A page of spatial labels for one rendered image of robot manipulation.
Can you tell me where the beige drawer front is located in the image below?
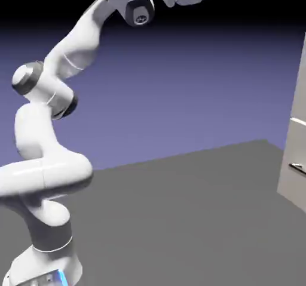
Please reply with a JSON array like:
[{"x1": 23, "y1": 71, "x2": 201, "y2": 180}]
[
  {"x1": 290, "y1": 32, "x2": 306, "y2": 124},
  {"x1": 277, "y1": 118, "x2": 306, "y2": 213}
]

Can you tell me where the beige painted cabinet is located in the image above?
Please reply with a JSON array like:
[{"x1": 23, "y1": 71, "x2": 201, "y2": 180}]
[{"x1": 276, "y1": 31, "x2": 306, "y2": 214}]

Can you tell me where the silver metal drawer handle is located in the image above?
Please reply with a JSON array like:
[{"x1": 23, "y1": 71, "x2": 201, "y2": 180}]
[{"x1": 288, "y1": 162, "x2": 306, "y2": 175}]

